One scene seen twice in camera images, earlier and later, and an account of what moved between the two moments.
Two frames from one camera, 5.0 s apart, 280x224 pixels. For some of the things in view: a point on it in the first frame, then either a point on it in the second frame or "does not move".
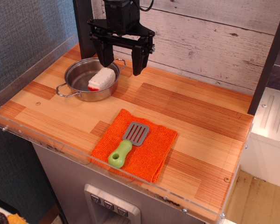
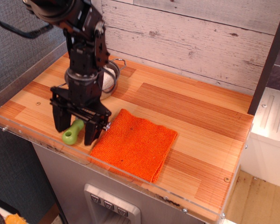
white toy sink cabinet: [266, 153] does not move
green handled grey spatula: [136, 134] → [69, 137]
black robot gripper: [122, 26] → [83, 98]
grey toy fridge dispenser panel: [108, 209] does not move
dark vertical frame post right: [269, 59] does not move
